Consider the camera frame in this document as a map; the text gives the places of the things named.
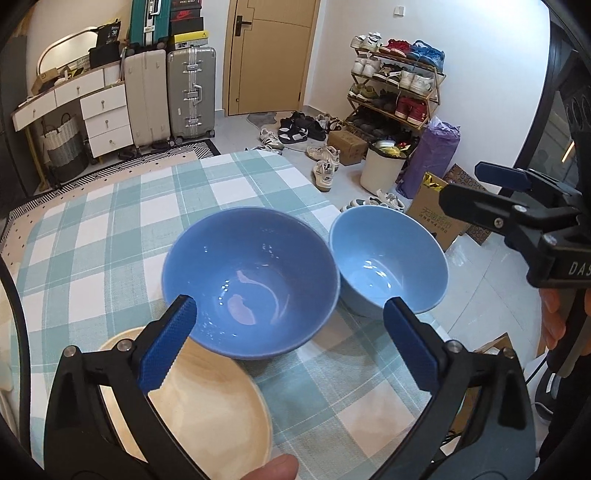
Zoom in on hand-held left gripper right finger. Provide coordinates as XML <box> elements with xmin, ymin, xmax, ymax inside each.
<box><xmin>369</xmin><ymin>296</ymin><xmax>539</xmax><ymax>480</ymax></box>

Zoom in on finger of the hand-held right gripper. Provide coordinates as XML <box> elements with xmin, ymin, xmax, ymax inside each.
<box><xmin>438</xmin><ymin>183</ymin><xmax>581</xmax><ymax>232</ymax></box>
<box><xmin>475</xmin><ymin>161</ymin><xmax>581</xmax><ymax>205</ymax></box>

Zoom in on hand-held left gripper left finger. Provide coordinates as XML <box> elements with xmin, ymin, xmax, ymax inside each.
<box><xmin>44</xmin><ymin>295</ymin><xmax>204</xmax><ymax>480</ymax></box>

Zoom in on wooden bowl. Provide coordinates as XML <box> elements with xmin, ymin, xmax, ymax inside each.
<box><xmin>97</xmin><ymin>325</ymin><xmax>273</xmax><ymax>480</ymax></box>

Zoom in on large blue bowl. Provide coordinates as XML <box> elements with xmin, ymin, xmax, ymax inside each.
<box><xmin>161</xmin><ymin>206</ymin><xmax>341</xmax><ymax>361</ymax></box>

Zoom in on person's right hand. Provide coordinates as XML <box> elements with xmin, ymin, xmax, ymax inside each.
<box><xmin>540</xmin><ymin>287</ymin><xmax>573</xmax><ymax>352</ymax></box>

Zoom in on person's left hand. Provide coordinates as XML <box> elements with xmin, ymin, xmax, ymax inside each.
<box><xmin>248</xmin><ymin>453</ymin><xmax>300</xmax><ymax>480</ymax></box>

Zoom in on brown patterned paper bag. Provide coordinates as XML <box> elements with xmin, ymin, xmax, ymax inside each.
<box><xmin>443</xmin><ymin>164</ymin><xmax>492</xmax><ymax>245</ymax></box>

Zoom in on purple bag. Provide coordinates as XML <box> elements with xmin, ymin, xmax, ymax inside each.
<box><xmin>396</xmin><ymin>117</ymin><xmax>462</xmax><ymax>199</ymax></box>

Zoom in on small light blue bowl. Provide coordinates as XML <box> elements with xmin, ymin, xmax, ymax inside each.
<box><xmin>329</xmin><ymin>205</ymin><xmax>450</xmax><ymax>319</ymax></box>

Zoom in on metal shoe rack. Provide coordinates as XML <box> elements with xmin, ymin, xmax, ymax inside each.
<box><xmin>346</xmin><ymin>32</ymin><xmax>446</xmax><ymax>139</ymax></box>

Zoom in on white bin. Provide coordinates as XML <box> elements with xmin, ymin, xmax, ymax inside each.
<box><xmin>360</xmin><ymin>138</ymin><xmax>409</xmax><ymax>195</ymax></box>

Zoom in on green checked tablecloth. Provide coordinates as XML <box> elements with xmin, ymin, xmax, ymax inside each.
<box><xmin>0</xmin><ymin>150</ymin><xmax>462</xmax><ymax>480</ymax></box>

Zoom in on rows of assorted sneakers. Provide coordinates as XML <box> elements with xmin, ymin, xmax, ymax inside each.
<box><xmin>347</xmin><ymin>31</ymin><xmax>446</xmax><ymax>132</ymax></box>

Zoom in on brown cardboard box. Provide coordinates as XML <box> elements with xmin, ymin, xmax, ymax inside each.
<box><xmin>327</xmin><ymin>130</ymin><xmax>368</xmax><ymax>166</ymax></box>

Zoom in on scattered loose shoes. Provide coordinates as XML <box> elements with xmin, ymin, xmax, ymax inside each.
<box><xmin>256</xmin><ymin>111</ymin><xmax>407</xmax><ymax>213</ymax></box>

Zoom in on woven laundry basket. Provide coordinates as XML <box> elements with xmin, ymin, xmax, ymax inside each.
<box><xmin>38</xmin><ymin>114</ymin><xmax>89</xmax><ymax>183</ymax></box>

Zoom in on white dressing table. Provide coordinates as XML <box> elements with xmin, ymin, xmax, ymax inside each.
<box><xmin>11</xmin><ymin>62</ymin><xmax>134</xmax><ymax>160</ymax></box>

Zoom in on grey door mat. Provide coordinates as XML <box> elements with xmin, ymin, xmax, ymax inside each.
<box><xmin>247</xmin><ymin>112</ymin><xmax>278</xmax><ymax>132</ymax></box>

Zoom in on beige suitcase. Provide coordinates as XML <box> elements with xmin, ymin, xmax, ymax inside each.
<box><xmin>122</xmin><ymin>48</ymin><xmax>171</xmax><ymax>148</ymax></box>

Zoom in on silver suitcase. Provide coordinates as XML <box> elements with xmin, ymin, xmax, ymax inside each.
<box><xmin>166</xmin><ymin>46</ymin><xmax>217</xmax><ymax>141</ymax></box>

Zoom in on wooden door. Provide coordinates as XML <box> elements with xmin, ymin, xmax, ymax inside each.
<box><xmin>222</xmin><ymin>0</ymin><xmax>321</xmax><ymax>116</ymax></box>

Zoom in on small cardboard box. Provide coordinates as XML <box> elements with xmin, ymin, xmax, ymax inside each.
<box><xmin>31</xmin><ymin>68</ymin><xmax>60</xmax><ymax>95</ymax></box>

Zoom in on black bag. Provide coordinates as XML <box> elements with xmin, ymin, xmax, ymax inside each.
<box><xmin>89</xmin><ymin>44</ymin><xmax>122</xmax><ymax>68</ymax></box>

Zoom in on yellow and black shoe box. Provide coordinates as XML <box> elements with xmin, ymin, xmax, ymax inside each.
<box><xmin>167</xmin><ymin>31</ymin><xmax>209</xmax><ymax>51</ymax></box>

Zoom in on oval mirror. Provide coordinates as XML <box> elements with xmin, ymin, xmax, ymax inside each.
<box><xmin>36</xmin><ymin>27</ymin><xmax>100</xmax><ymax>70</ymax></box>

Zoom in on green suitcase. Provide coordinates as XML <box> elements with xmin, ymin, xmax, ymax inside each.
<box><xmin>129</xmin><ymin>0</ymin><xmax>172</xmax><ymax>49</ymax></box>

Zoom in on black and red shoe box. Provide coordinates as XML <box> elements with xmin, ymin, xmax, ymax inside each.
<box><xmin>172</xmin><ymin>0</ymin><xmax>204</xmax><ymax>19</ymax></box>

